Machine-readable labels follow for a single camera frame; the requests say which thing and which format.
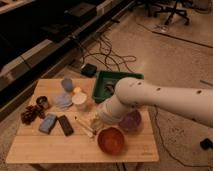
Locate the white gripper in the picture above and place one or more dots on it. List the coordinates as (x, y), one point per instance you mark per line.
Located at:
(100, 118)

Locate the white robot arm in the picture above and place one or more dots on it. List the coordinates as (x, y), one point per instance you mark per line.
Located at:
(131, 93)

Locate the orange red bowl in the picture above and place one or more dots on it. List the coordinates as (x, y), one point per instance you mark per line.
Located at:
(111, 141)

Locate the purple bowl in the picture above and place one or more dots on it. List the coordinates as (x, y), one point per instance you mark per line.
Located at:
(131, 121)

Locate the green plastic tray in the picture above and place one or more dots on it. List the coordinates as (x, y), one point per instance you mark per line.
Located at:
(104, 78)

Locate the cream wooden stick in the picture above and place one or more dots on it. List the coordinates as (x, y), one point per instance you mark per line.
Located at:
(89, 131)

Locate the grey object in tray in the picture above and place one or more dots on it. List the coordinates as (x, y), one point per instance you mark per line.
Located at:
(110, 88)

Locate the white plastic cup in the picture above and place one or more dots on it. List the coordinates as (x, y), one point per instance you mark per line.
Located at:
(79, 99)

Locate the black rectangular block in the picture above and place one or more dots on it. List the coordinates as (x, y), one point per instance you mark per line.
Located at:
(65, 125)

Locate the light blue plate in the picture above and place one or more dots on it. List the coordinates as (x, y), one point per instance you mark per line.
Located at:
(63, 100)

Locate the light wooden table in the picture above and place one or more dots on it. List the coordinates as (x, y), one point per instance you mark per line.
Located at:
(32, 147)

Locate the black power adapter box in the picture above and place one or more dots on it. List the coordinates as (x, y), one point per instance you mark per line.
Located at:
(89, 70)

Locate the blue plastic cup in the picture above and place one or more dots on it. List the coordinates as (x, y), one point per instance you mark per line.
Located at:
(67, 84)

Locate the blue sponge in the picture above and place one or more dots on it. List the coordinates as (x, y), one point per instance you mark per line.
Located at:
(48, 123)

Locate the small metal tin can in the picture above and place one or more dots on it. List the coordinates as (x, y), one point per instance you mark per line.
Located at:
(42, 101)

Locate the dark red grape bunch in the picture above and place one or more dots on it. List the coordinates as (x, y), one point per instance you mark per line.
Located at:
(31, 113)

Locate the black box on floor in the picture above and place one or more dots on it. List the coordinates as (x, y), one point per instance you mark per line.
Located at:
(206, 144)

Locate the black device on shelf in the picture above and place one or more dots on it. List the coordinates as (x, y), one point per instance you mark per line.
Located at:
(81, 9)

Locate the black office chair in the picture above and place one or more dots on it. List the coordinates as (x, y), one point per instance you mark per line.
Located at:
(171, 10)

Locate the long metal shelf rail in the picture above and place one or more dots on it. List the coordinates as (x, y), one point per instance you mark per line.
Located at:
(37, 28)

